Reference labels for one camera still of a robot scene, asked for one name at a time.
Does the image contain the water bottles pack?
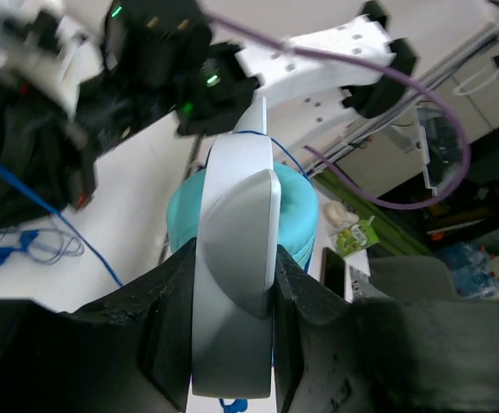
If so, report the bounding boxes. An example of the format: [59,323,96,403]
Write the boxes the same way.
[434,242,499,300]

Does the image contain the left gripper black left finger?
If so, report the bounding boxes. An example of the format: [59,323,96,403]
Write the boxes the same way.
[0,247,195,412]

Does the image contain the blue headphone cable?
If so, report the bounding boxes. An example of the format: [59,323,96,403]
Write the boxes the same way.
[0,128,311,410]

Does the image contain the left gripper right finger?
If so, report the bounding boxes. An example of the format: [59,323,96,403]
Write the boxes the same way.
[273,249,499,412]

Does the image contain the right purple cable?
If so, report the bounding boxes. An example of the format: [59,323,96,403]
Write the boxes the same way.
[201,10,472,211]

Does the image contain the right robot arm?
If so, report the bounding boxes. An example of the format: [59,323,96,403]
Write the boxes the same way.
[0,1,417,230]

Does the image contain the green juice carton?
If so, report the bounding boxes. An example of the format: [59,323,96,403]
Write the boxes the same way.
[336,217,379,257]

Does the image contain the teal cat ear headphones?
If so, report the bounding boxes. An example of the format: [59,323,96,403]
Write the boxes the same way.
[167,98,319,399]

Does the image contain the black smartphone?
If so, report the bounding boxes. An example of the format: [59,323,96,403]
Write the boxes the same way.
[320,248,345,298]

